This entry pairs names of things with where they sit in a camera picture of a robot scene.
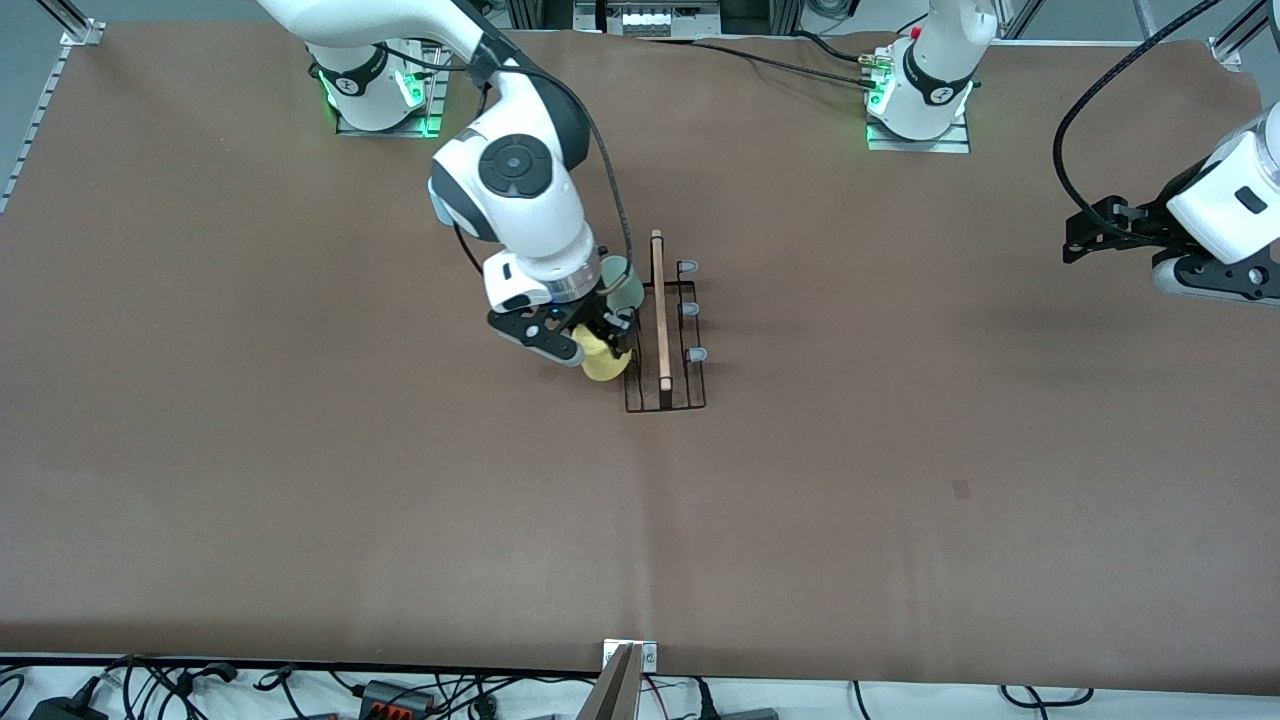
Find black power adapter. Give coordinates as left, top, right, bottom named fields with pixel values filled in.
left=28, top=695, right=109, bottom=720

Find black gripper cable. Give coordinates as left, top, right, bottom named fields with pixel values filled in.
left=375, top=40, right=636, bottom=311
left=1050, top=0, right=1231, bottom=216

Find black equipment box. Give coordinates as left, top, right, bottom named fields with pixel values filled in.
left=720, top=0, right=801, bottom=36

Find white connector box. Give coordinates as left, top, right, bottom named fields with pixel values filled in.
left=600, top=0, right=723, bottom=41

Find black looped cable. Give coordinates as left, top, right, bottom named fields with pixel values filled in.
left=1000, top=685, right=1096, bottom=709

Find aluminium right arm base plate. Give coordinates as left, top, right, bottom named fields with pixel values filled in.
left=335, top=40, right=446, bottom=139

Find brown table cover sheet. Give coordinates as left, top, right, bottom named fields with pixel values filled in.
left=0, top=22, right=1280, bottom=696

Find black box orange connectors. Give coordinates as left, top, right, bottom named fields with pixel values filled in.
left=358, top=680, right=438, bottom=720

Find grey camera pole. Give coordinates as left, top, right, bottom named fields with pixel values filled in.
left=575, top=643, right=641, bottom=720

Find black wire cup holder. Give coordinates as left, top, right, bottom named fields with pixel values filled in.
left=620, top=228, right=709, bottom=413

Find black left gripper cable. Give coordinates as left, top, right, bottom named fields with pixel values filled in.
left=1050, top=0, right=1231, bottom=216

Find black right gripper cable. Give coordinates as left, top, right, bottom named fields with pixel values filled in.
left=375, top=40, right=636, bottom=311

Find mint green plastic cup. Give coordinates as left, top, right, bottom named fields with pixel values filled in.
left=600, top=256, right=646, bottom=311

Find yellow plastic cup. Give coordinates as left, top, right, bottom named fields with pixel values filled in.
left=580, top=335, right=633, bottom=384

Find slotted metal rail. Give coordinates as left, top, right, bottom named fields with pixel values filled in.
left=0, top=45, right=76, bottom=216

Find aluminium left arm base plate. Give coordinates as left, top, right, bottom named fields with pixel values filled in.
left=866, top=112, right=971, bottom=154

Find small metal bracket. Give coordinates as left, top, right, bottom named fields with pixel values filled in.
left=603, top=640, right=659, bottom=673

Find short black cable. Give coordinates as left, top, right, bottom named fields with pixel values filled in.
left=795, top=30, right=886, bottom=66

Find aluminium frame post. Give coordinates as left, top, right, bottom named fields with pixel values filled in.
left=38, top=0, right=106, bottom=48
left=1208, top=0, right=1280, bottom=69

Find long black cable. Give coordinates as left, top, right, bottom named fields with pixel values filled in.
left=640, top=36, right=881, bottom=91

